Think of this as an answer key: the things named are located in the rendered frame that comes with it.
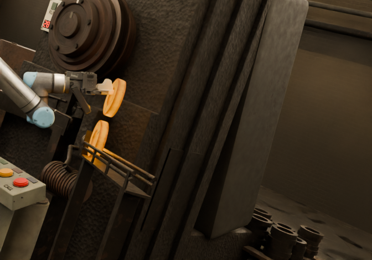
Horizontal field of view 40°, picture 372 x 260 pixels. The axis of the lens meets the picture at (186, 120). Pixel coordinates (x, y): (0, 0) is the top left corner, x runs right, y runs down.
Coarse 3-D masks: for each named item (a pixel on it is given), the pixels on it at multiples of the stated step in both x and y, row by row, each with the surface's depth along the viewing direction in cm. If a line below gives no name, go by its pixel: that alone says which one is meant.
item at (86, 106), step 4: (76, 88) 198; (76, 92) 198; (80, 92) 199; (76, 96) 198; (80, 96) 199; (80, 100) 199; (84, 100) 200; (80, 104) 200; (84, 104) 200; (88, 104) 202; (84, 108) 200; (88, 108) 201; (88, 112) 201
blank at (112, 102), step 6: (114, 84) 207; (120, 84) 200; (114, 90) 203; (120, 90) 199; (108, 96) 208; (114, 96) 199; (120, 96) 198; (108, 102) 207; (114, 102) 198; (120, 102) 199; (108, 108) 200; (114, 108) 199; (108, 114) 202; (114, 114) 201
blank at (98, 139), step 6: (96, 126) 208; (102, 126) 201; (96, 132) 208; (102, 132) 199; (90, 138) 212; (96, 138) 201; (102, 138) 199; (96, 144) 198; (102, 144) 199; (90, 156) 202
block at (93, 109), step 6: (90, 108) 232; (96, 108) 231; (90, 114) 232; (96, 114) 230; (102, 114) 232; (84, 120) 233; (90, 120) 231; (96, 120) 231; (102, 120) 233; (108, 120) 237; (84, 126) 233; (90, 126) 231; (78, 132) 235; (84, 132) 232; (78, 138) 234; (78, 144) 233; (72, 150) 235; (78, 150) 232; (78, 156) 232
